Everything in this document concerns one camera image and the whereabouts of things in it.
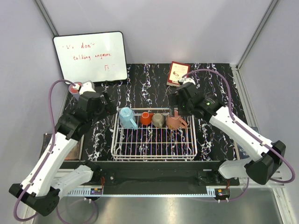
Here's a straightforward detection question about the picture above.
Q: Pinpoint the white whiteboard black frame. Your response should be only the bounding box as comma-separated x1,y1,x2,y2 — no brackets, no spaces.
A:
53,31,128,83

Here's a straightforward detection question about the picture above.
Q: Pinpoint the dark tale two cities book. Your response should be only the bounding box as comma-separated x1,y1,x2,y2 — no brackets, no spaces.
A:
40,133,84,161

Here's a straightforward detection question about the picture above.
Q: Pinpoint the white wire dish rack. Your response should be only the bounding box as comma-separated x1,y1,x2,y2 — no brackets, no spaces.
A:
111,108,198,161

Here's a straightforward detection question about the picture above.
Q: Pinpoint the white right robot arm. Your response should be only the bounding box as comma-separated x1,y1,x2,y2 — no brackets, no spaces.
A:
168,82,286,185

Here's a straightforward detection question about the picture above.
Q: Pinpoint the pink floral mug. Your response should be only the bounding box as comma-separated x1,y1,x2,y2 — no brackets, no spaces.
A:
166,110,188,131

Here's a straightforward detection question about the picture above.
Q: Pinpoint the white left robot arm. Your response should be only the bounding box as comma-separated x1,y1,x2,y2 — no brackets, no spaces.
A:
9,91,116,217

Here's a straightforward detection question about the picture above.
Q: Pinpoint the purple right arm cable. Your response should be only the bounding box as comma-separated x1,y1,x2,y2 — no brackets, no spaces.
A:
182,69,295,183

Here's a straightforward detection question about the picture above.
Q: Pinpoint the pink plastic tumbler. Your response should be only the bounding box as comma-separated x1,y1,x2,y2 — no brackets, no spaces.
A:
69,82,82,94

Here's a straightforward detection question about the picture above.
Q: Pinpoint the red white small book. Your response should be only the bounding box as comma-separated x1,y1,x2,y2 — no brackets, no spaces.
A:
167,61,190,87

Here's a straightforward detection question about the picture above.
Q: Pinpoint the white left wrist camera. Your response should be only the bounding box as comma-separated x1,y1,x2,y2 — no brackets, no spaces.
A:
73,81,95,95

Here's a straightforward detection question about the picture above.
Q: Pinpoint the light blue ceramic mug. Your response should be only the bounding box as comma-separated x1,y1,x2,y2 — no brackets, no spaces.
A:
119,107,138,130

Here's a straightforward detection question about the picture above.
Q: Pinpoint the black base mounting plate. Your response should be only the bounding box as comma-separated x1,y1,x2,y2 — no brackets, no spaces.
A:
51,161,240,198

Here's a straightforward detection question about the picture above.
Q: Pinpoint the grey ceramic mug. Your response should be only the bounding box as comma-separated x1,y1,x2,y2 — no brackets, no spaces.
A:
152,113,164,128

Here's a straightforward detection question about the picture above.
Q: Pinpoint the grey slotted cable duct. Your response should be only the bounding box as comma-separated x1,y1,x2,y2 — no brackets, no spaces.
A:
67,187,103,197

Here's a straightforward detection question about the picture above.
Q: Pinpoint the orange small cup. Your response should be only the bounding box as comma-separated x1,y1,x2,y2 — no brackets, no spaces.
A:
140,112,154,126

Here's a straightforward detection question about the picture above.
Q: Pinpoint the blue paperback book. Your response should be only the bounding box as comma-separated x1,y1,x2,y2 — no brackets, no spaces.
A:
234,141,249,160

